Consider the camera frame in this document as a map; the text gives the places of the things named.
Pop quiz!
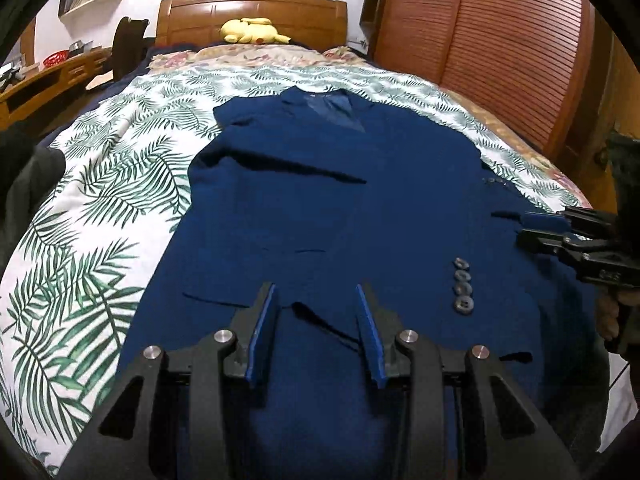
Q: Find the blue suit jacket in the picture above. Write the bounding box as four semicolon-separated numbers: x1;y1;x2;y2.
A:
117;87;608;480

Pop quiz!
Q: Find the dark wooden chair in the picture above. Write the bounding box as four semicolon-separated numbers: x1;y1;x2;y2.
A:
111;16;150;83

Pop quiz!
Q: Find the wooden bed headboard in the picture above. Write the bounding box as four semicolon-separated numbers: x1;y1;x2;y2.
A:
156;0;348;51

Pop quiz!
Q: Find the wooden window frame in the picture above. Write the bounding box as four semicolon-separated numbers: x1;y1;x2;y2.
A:
20;20;39;67

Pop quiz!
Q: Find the yellow plush toy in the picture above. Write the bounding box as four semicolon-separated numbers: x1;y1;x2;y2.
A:
220;16;292;46

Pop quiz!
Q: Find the wooden desk cabinet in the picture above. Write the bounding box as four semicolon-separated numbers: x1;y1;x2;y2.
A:
0;47;113;131

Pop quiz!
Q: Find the person's right hand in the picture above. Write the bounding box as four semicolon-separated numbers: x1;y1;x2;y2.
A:
597;292;621;343

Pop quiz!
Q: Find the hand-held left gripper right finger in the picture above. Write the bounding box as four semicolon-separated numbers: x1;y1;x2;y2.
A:
355;282;581;480

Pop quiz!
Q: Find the dark green cloth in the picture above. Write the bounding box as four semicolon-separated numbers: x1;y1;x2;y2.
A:
602;129;640;221

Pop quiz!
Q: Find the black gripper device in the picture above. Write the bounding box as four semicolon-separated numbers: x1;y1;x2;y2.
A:
0;62;26;91

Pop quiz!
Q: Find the floral bedsheet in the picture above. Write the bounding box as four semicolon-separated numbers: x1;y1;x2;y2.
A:
147;42;583;201

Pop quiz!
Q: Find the bed with leaf-print quilt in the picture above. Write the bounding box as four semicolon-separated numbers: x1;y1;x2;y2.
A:
0;62;596;476

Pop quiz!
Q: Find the wooden door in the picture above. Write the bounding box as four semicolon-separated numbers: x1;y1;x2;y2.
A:
595;5;640;201

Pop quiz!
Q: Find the wooden slatted wardrobe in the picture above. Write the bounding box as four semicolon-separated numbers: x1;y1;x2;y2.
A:
359;0;598;161

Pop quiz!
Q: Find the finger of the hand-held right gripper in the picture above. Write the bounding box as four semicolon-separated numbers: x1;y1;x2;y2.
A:
516;229;592;262
520;206;618;236

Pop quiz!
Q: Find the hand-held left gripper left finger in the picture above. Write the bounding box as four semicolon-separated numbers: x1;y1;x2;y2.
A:
57;281;281;480

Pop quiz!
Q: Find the black garment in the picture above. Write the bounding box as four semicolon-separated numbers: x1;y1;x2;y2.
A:
0;120;67;271

